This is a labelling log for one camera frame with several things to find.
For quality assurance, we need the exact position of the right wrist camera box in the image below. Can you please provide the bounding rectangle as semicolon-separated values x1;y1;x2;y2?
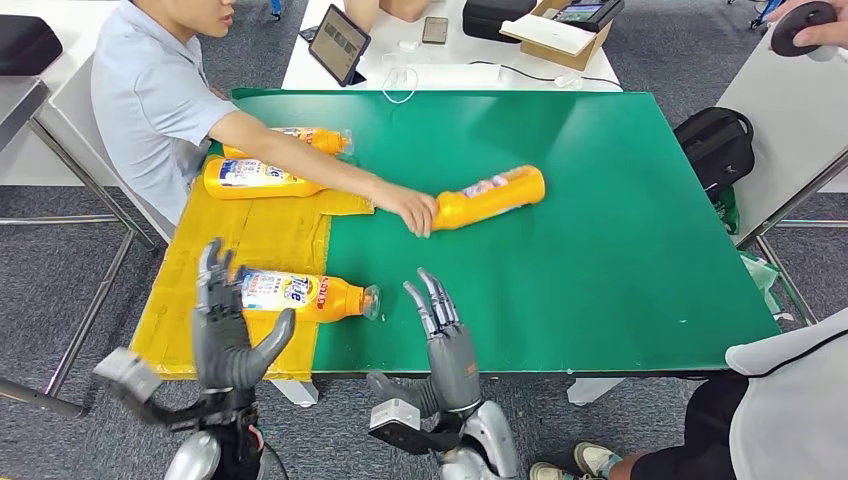
368;398;465;456

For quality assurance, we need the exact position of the black cable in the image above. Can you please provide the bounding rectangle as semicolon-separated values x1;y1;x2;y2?
468;60;623;89

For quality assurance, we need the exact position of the dark smartphone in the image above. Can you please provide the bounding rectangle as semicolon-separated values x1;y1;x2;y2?
421;16;450;46

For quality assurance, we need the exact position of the blue metal frame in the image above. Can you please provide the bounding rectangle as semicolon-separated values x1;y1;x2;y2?
728;0;786;31

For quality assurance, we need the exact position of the green table mat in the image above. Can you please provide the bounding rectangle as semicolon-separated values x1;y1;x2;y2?
228;89;782;374

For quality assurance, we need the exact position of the white table with metal legs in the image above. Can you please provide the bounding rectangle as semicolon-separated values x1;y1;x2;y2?
0;0;177;419

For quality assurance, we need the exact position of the black backpack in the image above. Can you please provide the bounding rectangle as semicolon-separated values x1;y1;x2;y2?
673;107;757;199

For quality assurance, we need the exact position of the white booklet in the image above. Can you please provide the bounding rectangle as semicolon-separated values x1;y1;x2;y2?
499;13;598;58

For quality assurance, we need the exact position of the grey table with metal legs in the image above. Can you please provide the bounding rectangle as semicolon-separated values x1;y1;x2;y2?
715;26;848;326

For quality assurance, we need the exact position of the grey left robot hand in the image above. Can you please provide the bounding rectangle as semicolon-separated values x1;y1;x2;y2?
192;238;297;392

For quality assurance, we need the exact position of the white table foot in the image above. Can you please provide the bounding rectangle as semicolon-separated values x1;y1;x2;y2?
567;377;625;407
270;379;320;408

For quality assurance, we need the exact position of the clear plastic bag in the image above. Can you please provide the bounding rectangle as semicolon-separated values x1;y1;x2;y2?
740;251;786;316

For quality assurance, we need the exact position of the green bag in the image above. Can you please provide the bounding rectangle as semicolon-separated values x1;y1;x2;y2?
712;187;742;235

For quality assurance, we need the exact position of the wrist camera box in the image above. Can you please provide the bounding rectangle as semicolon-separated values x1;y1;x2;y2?
368;398;465;456
92;347;200;429

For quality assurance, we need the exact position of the operator person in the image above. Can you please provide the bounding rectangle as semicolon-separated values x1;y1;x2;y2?
529;0;848;480

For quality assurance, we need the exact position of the orange detergent bottle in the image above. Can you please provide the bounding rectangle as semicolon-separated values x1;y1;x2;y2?
203;156;329;201
221;127;354;160
237;268;382;325
431;164;547;232

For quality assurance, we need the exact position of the seated person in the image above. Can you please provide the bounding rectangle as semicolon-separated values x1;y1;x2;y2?
91;0;440;238

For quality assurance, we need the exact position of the white looped cable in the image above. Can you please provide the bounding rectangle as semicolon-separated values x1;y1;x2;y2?
380;52;420;105

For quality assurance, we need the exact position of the black zip case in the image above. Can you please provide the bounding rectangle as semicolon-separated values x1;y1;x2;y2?
462;0;538;44

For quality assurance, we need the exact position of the person at office table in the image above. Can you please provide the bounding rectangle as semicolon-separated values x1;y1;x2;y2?
343;0;432;24

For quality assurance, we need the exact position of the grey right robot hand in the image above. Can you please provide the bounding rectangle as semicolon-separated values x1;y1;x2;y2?
367;267;484;419

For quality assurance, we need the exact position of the black tablet on stand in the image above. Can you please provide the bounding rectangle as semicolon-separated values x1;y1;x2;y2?
307;3;372;88

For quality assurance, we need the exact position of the yellow taped cardboard sheet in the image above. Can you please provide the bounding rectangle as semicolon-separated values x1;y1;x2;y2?
130;142;376;382

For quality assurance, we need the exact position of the black handheld terminal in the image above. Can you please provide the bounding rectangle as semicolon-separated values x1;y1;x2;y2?
553;0;626;33

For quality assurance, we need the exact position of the brown cardboard box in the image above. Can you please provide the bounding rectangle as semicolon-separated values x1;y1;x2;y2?
519;0;614;72

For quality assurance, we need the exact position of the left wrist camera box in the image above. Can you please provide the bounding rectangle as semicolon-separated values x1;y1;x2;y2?
92;347;200;429

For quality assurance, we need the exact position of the white office table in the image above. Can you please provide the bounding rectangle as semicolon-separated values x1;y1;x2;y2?
281;0;623;93

